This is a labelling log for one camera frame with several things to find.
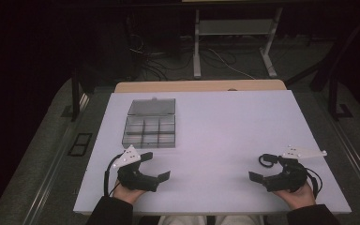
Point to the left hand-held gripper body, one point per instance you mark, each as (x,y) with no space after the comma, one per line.
(137,181)

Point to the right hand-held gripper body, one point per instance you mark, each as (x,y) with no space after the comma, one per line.
(289,179)

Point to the person's left hand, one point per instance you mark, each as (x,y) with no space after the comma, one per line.
(126,194)

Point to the person's right hand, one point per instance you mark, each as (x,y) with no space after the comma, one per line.
(298,198)

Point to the clear plastic compartment box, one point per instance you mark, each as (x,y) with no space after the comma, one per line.
(150,131)

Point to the black metal stand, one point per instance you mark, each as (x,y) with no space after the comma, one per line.
(332,93)

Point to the wooden table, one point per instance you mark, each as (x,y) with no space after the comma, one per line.
(200,85)

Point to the black floor socket frame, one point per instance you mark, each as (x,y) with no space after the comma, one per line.
(80,144)

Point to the white metal desk frame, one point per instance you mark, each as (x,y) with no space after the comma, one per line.
(234,27)

